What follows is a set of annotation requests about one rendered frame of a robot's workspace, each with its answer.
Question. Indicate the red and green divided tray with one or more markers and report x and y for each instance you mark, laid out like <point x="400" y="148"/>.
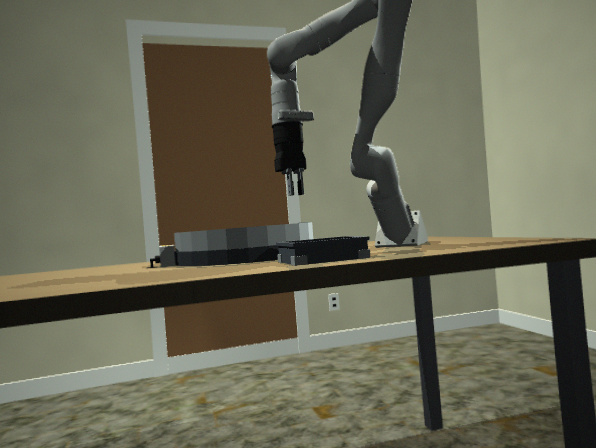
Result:
<point x="323" y="250"/>

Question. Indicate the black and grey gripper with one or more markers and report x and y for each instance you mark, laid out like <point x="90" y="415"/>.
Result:
<point x="288" y="141"/>

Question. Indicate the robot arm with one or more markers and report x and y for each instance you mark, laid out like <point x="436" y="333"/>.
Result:
<point x="379" y="90"/>

